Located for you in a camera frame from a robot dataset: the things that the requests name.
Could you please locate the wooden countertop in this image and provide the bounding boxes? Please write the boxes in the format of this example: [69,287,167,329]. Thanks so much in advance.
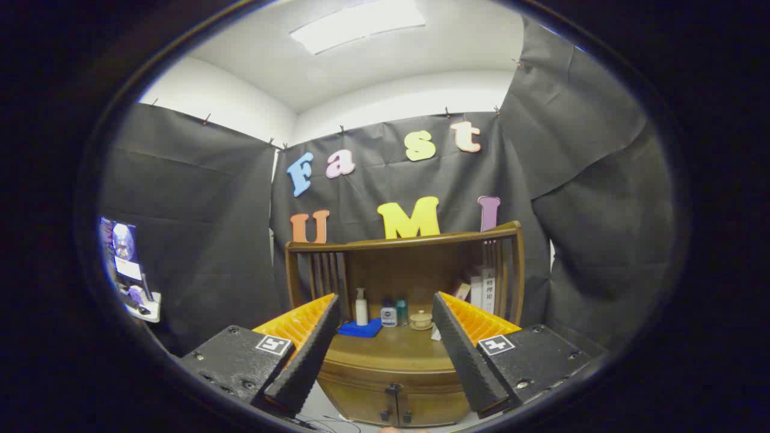
[328,318,451,361]

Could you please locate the ceiling light panel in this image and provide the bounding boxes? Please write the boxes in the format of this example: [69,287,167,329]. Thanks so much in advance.
[290,0,426,56]

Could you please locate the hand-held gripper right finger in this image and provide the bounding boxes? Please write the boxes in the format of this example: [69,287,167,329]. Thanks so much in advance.
[432,292,608,420]

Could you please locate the blue folded cloth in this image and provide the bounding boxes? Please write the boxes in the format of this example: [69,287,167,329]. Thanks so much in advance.
[337,318,383,338]

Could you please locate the white book with black characters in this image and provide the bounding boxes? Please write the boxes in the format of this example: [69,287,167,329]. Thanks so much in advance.
[481,268,496,315]

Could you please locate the wooden cabinet door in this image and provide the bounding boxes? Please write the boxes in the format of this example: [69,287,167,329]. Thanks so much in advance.
[325,380,398,426]
[397,385,471,428]

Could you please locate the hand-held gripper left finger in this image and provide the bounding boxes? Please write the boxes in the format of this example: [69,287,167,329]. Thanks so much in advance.
[177,293,341,419]

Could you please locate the lit screen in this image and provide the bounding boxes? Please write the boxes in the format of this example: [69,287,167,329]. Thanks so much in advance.
[100,217,143,282]

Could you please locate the pink purple book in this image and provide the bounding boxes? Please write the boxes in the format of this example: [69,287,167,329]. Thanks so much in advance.
[431,281,473,342]

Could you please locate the black floor cables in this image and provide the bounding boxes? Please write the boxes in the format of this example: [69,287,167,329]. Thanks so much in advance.
[295,414,363,433]

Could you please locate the wooden cabinet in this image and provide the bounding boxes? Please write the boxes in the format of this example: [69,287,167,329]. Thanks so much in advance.
[285,221,525,428]

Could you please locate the white equipment stand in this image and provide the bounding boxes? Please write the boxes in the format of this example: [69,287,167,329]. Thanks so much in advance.
[117,274,162,324]

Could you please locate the wooden drawer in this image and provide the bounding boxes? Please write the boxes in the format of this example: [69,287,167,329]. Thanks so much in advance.
[319,351,467,393]

